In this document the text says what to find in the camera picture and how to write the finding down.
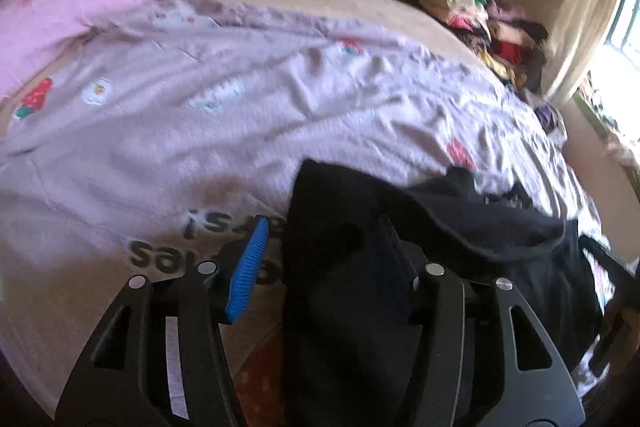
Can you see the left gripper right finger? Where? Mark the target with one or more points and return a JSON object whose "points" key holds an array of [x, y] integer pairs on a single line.
{"points": [[492, 328]]}

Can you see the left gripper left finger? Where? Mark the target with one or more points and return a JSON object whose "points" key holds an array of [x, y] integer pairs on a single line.
{"points": [[156, 358]]}

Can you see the black small shirt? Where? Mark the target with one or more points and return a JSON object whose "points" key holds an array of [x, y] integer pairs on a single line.
{"points": [[345, 287]]}

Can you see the pile of folded clothes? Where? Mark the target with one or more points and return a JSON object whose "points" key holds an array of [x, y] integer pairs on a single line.
{"points": [[500, 34]]}

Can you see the lilac strawberry print quilt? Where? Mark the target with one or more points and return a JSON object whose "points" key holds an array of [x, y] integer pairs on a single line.
{"points": [[177, 121]]}

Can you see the purple crumpled garment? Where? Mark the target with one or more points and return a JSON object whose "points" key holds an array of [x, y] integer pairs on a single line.
{"points": [[552, 123]]}

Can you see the pink quilt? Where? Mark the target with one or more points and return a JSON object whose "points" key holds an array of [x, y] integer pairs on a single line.
{"points": [[35, 32]]}

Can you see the cream curtain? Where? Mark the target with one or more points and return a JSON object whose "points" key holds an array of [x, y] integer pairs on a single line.
{"points": [[578, 30]]}

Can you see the beige bed sheet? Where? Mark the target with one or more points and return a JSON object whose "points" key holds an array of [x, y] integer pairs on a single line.
{"points": [[391, 14]]}

